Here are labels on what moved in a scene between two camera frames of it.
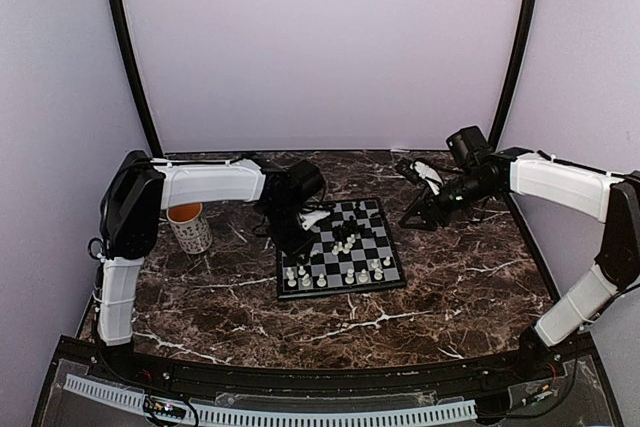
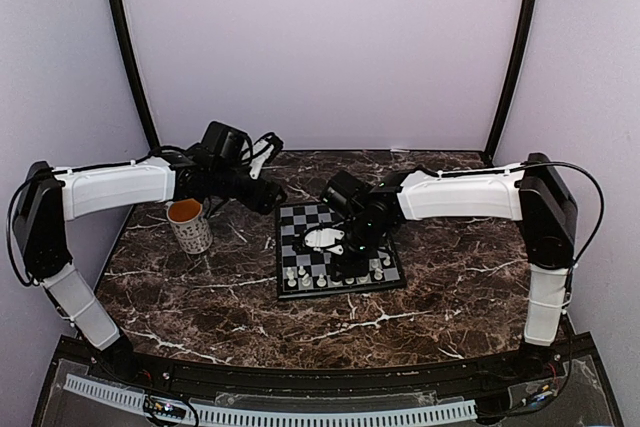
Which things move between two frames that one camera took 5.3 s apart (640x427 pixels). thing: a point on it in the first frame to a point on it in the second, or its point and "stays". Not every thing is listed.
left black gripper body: (285, 235) to (261, 199)
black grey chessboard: (353, 251) stays
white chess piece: (321, 282) stays
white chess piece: (291, 282) stays
